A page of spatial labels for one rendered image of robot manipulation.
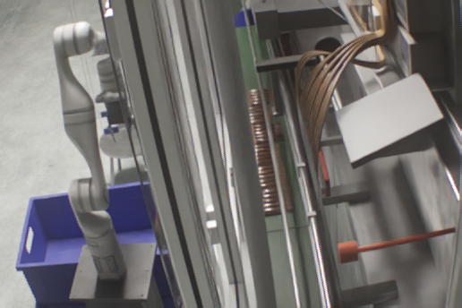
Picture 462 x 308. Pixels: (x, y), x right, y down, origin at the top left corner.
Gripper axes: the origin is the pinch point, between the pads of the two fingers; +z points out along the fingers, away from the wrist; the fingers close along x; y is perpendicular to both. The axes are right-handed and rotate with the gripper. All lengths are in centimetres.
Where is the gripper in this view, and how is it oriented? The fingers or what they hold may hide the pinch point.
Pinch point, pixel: (123, 141)
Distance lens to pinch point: 241.2
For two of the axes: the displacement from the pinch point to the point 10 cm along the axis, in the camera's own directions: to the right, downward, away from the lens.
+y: 0.7, -5.9, 8.1
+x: -9.9, 0.8, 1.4
